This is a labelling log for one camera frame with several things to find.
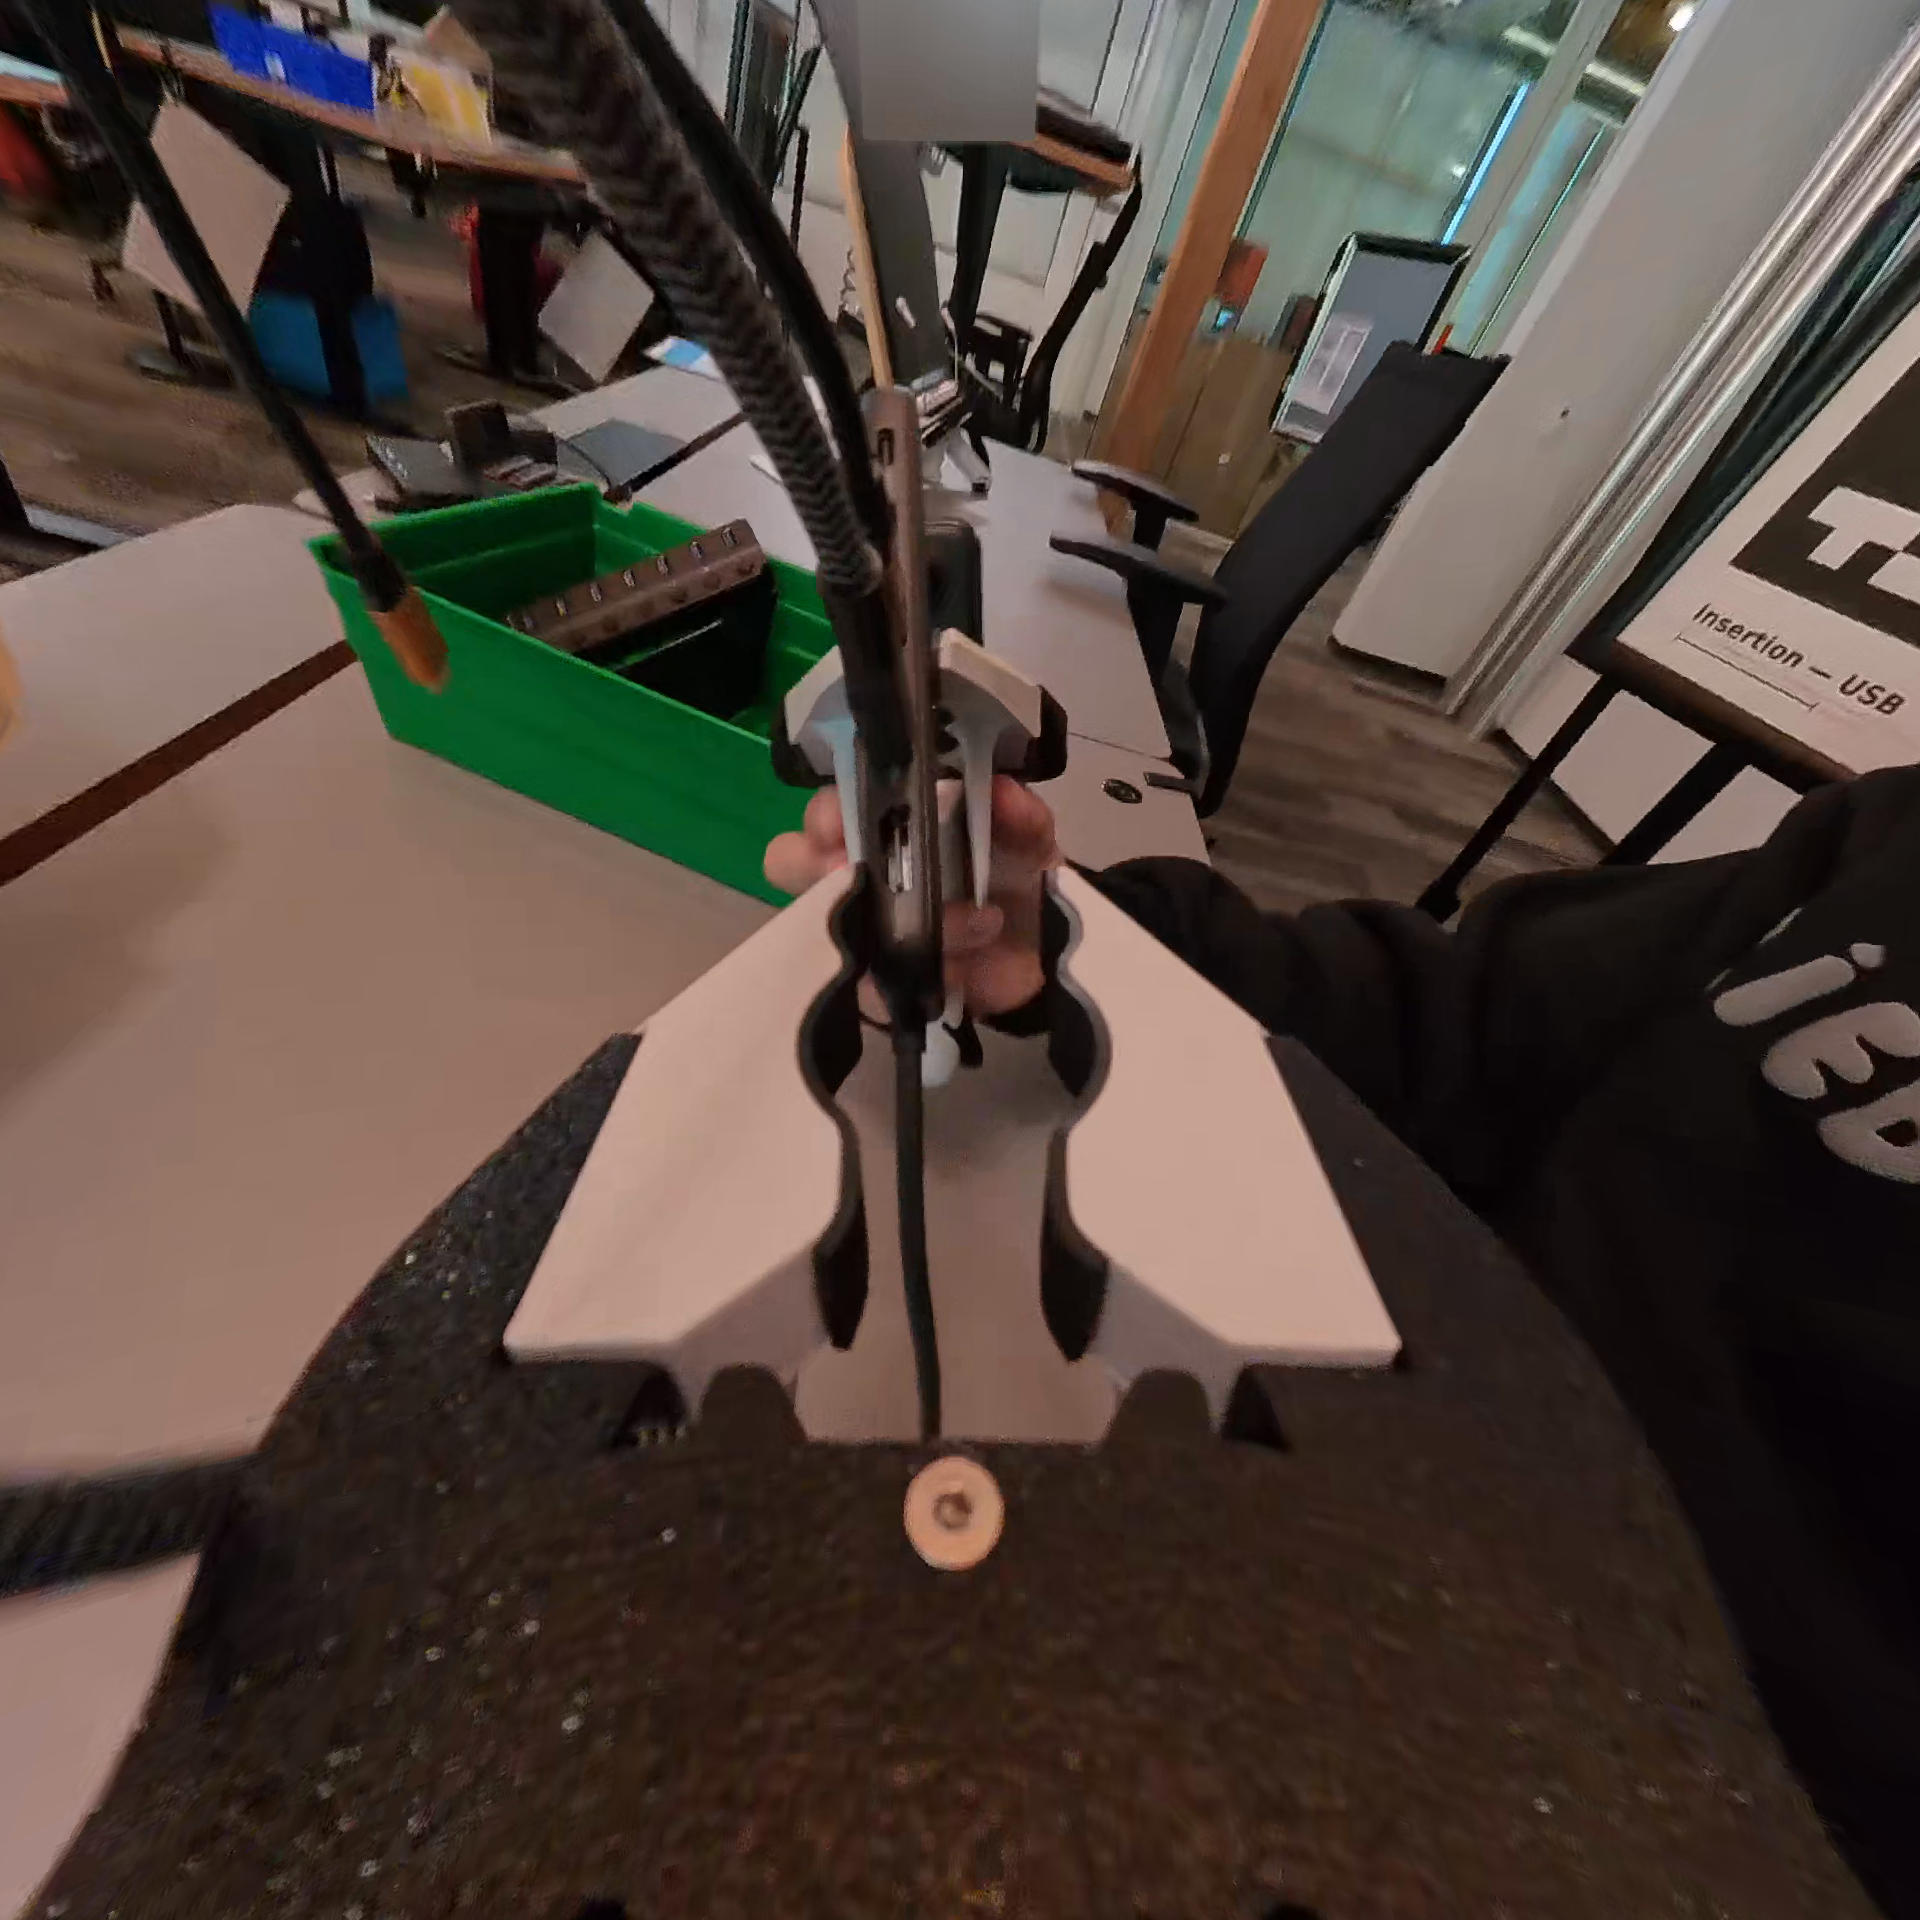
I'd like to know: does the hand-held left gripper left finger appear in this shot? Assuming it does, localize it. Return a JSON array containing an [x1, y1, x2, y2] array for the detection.
[[502, 873, 876, 1403]]

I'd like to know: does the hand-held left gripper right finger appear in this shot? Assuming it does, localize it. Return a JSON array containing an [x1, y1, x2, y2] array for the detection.
[[1035, 866, 1407, 1426]]

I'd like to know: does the small blue bin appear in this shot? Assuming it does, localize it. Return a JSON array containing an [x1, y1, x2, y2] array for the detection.
[[209, 0, 380, 109]]

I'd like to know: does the framed display board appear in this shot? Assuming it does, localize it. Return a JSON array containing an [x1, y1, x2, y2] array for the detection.
[[1271, 230, 1475, 448]]

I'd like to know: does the grey card on stand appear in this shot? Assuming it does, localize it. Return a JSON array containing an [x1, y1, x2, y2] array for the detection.
[[118, 102, 290, 313], [538, 225, 671, 387]]

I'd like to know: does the person's right forearm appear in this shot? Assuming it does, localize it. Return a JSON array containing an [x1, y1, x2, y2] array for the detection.
[[1042, 853, 1729, 1202]]

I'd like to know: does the black seven-port usb hub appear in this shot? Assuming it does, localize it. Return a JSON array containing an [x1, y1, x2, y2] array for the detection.
[[505, 520, 770, 656]]

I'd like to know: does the dark grey laptop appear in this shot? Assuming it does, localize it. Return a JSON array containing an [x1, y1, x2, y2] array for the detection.
[[566, 417, 753, 484]]

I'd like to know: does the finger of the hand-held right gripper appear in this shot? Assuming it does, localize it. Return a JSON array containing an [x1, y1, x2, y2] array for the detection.
[[934, 630, 1070, 906], [773, 648, 868, 793]]

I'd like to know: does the slim dark grey usb hub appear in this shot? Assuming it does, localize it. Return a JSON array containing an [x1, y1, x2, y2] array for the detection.
[[858, 384, 950, 986]]

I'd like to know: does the grey board on stand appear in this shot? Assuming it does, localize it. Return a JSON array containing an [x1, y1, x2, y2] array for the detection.
[[838, 134, 962, 396]]

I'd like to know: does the smooth black cable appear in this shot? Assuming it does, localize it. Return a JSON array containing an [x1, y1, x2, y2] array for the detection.
[[599, 0, 890, 520]]

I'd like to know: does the wooden post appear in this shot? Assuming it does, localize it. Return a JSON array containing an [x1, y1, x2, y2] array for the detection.
[[1099, 0, 1333, 520]]

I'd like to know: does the green plastic bin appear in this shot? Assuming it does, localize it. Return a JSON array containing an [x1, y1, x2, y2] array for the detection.
[[307, 482, 841, 909]]

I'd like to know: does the wooden desk with black legs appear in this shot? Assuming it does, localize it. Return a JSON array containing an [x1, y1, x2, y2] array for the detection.
[[959, 89, 1146, 453], [0, 24, 587, 377]]

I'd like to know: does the blue bag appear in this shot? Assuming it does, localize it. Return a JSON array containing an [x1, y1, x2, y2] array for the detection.
[[244, 289, 409, 409]]

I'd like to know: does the black cable with orange plug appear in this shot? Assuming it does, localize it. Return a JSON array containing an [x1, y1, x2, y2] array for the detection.
[[45, 0, 455, 694]]

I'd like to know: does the white sign with black print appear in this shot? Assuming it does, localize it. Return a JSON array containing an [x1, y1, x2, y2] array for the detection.
[[1418, 300, 1920, 921]]

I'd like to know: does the person's right hand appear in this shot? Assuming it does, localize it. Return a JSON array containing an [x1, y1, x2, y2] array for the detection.
[[761, 777, 1066, 1026]]

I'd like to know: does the black electronic device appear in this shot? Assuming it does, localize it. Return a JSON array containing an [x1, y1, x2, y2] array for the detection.
[[364, 398, 559, 507]]

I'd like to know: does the black bin divider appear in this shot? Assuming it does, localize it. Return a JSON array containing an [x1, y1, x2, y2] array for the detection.
[[577, 600, 782, 729]]

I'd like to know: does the thin black usb cable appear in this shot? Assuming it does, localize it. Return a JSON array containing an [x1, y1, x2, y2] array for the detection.
[[890, 972, 950, 1441]]

